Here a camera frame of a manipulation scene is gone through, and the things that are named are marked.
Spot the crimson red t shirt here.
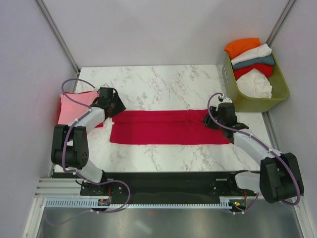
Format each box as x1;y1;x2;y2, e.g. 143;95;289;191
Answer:
110;110;230;145

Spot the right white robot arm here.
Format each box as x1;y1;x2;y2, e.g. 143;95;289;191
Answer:
203;102;304;206

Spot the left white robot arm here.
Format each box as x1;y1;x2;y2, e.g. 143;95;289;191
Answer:
51;87;126;195

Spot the olive green plastic bin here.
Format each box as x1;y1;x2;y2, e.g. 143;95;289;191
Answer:
222;56;289;113

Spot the crumpled white shirt in bin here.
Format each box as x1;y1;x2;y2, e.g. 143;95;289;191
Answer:
236;69;272;99

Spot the folded pink t shirt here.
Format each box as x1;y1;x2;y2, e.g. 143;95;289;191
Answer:
57;91;99;124

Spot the red shirt in bin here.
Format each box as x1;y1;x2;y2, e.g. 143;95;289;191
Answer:
233;63;274;81

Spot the orange t shirt in bin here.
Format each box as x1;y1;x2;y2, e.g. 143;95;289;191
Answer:
224;38;261;59

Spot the teal shirt in bin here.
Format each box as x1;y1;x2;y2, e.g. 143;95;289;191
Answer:
232;55;275;70

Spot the white folded shirt in bin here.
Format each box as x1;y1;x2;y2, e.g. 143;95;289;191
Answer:
231;44;272;65

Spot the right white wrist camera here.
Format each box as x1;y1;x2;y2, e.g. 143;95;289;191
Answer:
218;95;232;104

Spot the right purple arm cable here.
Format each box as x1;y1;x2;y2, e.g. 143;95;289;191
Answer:
207;93;302;206

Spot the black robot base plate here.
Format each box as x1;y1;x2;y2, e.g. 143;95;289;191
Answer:
52;170;258;205

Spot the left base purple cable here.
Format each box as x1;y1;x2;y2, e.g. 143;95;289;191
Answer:
46;180;132;226

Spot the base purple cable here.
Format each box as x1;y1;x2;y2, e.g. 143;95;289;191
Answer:
46;180;132;226
222;192;261;216

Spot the left aluminium frame post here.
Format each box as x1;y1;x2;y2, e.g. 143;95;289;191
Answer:
34;0;81;75

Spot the aluminium frame post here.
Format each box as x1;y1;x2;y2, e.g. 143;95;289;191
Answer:
266;0;297;46
34;0;81;75

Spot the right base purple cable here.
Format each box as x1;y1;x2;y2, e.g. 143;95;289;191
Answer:
222;192;261;216

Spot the white slotted cable duct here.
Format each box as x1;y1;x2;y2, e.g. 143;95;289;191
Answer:
45;197;246;209

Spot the right aluminium frame post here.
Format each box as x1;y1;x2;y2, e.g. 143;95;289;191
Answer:
266;0;297;46

